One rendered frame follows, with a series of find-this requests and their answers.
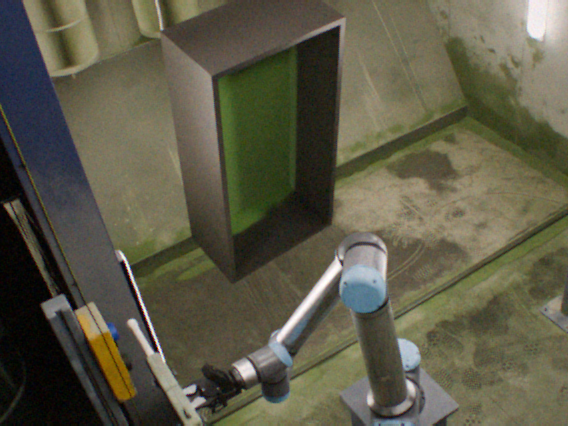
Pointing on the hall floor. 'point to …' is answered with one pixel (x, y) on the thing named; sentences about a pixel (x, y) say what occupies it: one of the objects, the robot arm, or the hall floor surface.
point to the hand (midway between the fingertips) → (176, 406)
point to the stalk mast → (82, 360)
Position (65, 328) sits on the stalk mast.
